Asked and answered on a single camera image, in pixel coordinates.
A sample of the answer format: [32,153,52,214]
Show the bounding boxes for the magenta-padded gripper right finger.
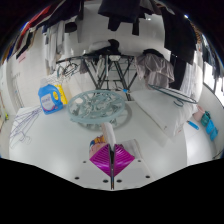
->
[113,143,155,190]

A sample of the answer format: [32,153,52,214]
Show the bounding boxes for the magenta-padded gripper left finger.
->
[71,143,113,191]

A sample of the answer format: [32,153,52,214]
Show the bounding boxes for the cartoon print towel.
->
[88,122,144,161]

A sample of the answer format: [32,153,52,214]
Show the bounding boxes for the pale blue round peg hanger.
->
[67,89,127,129]

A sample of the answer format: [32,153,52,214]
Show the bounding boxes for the white pillow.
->
[129,88,199,139]

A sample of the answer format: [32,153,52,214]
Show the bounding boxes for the yellow box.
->
[54,83,69,105]

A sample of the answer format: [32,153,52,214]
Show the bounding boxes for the blue brush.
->
[186,119,200,131]

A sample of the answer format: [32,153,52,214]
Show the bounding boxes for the blue detergent bottle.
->
[37,79,64,115]

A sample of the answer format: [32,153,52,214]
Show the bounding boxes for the pink bucket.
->
[193,105,205,122]

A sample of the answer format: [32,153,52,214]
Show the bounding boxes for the teal blue bags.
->
[199,110,219,141]

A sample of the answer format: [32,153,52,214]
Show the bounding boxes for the black folding drying rack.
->
[55,39,144,101]

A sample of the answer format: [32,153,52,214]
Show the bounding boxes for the grey garment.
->
[134,52,176,88]

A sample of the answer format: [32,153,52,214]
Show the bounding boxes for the hanging clothes row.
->
[3,0,218,81]

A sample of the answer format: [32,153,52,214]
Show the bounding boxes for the teal wire hanger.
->
[148,83,198,108]

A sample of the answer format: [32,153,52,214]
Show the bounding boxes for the purple wire hangers bundle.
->
[9,106,44,149]

